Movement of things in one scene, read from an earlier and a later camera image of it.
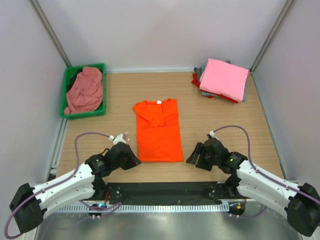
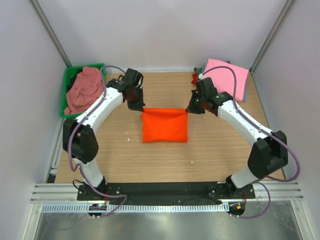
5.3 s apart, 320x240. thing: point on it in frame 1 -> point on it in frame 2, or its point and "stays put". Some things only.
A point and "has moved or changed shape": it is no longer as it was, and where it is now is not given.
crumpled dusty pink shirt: [86, 94] stays put
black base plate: [183, 191] stays put
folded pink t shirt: [225, 79] stays put
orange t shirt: [159, 138] has moved or changed shape
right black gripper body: [215, 161] -> [196, 105]
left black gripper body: [127, 162] -> [136, 102]
